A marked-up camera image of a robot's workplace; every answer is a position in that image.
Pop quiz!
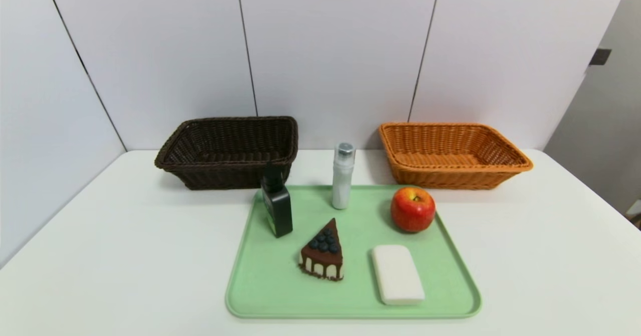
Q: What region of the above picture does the black pump bottle green label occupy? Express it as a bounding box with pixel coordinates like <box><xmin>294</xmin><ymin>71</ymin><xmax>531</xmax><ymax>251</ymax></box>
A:
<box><xmin>260</xmin><ymin>162</ymin><xmax>293</xmax><ymax>238</ymax></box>

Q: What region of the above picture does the light green plastic tray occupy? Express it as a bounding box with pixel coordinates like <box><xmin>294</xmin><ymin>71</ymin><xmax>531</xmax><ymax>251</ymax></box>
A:
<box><xmin>225</xmin><ymin>185</ymin><xmax>482</xmax><ymax>320</ymax></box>

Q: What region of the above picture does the orange wicker basket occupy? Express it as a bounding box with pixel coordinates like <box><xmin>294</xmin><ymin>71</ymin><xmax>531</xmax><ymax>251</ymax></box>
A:
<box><xmin>379</xmin><ymin>122</ymin><xmax>534</xmax><ymax>190</ymax></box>

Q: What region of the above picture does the white soap bar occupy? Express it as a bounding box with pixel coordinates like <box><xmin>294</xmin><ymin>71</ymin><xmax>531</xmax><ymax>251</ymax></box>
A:
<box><xmin>372</xmin><ymin>245</ymin><xmax>426</xmax><ymax>306</ymax></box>

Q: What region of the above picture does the chocolate blueberry cake slice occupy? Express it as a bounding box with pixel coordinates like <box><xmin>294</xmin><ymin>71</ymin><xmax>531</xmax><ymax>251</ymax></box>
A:
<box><xmin>298</xmin><ymin>218</ymin><xmax>345</xmax><ymax>281</ymax></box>

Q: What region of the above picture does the dark brown wicker basket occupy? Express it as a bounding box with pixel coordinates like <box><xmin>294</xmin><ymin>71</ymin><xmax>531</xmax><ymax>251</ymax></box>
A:
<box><xmin>154</xmin><ymin>116</ymin><xmax>299</xmax><ymax>190</ymax></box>

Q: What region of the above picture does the white spray bottle silver cap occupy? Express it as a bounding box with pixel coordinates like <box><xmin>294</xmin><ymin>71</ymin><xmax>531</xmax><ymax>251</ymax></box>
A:
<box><xmin>332</xmin><ymin>142</ymin><xmax>356</xmax><ymax>210</ymax></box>

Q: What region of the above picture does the red apple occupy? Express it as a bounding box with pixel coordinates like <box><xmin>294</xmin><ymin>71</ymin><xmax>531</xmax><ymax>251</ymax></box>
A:
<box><xmin>391</xmin><ymin>186</ymin><xmax>436</xmax><ymax>233</ymax></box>

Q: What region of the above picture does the pale box behind table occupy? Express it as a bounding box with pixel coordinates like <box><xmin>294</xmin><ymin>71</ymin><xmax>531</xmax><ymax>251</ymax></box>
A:
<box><xmin>626</xmin><ymin>199</ymin><xmax>641</xmax><ymax>228</ymax></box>

